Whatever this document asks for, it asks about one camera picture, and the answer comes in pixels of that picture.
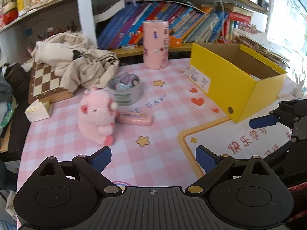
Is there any pink plush pig toy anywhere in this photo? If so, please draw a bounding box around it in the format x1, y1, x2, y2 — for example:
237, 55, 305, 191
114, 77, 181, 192
78, 87, 119, 146

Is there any grey tape roll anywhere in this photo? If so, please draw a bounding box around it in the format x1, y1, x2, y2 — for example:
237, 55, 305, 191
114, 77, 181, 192
107, 72, 142, 106

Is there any pink checkered desk mat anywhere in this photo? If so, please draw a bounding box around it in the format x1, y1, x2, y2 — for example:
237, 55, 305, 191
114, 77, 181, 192
17, 58, 307, 228

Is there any yellow cardboard box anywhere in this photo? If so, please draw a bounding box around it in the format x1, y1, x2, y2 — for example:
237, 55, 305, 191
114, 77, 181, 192
189, 43, 287, 123

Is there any stack of papers and booklets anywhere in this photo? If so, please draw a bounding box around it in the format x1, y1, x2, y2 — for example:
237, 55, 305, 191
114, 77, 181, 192
233, 29, 290, 70

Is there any brown checkered chess board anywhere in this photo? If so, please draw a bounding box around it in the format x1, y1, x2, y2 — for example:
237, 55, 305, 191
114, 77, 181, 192
28, 62, 74, 104

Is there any beige crumpled cloth bag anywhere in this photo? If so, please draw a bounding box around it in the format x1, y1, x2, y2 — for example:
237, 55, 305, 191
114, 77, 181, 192
31, 31, 120, 92

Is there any orange white small box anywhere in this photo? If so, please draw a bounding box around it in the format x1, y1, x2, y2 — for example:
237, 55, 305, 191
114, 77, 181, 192
169, 35, 183, 48

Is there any row of colourful books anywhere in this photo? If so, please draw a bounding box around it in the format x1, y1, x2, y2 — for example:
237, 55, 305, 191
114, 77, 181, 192
94, 0, 253, 49

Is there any pink cylindrical canister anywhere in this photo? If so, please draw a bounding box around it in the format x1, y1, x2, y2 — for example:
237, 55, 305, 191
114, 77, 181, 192
143, 20, 169, 70

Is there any white wooden bookshelf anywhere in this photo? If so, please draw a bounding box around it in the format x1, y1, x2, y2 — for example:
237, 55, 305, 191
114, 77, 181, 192
1, 0, 270, 63

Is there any white charging cable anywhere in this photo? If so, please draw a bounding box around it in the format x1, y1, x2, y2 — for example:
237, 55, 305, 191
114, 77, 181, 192
208, 0, 228, 44

